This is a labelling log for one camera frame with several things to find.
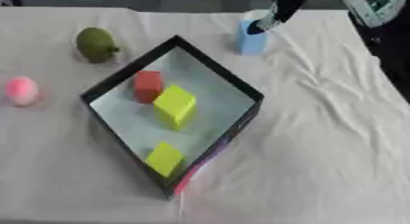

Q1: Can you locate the green toy fruit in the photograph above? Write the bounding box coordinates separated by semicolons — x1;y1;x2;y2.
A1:
73;27;122;64

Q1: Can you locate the pink toy fruit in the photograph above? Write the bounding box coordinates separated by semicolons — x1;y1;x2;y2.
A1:
3;75;42;108

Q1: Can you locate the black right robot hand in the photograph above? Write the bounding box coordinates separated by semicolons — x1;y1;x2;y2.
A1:
244;0;319;36

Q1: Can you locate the black box with white inside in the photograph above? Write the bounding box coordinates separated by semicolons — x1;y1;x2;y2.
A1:
78;35;266;201

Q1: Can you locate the red block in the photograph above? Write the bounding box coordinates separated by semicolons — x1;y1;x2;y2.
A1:
133;69;166;105

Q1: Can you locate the small yellow block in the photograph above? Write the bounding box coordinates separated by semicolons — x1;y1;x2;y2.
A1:
144;141;188;178

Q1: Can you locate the large yellow block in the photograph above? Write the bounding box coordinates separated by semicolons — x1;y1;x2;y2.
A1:
152;84;199;132

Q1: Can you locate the light blue block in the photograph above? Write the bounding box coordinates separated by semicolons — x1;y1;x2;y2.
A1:
235;17;273;57

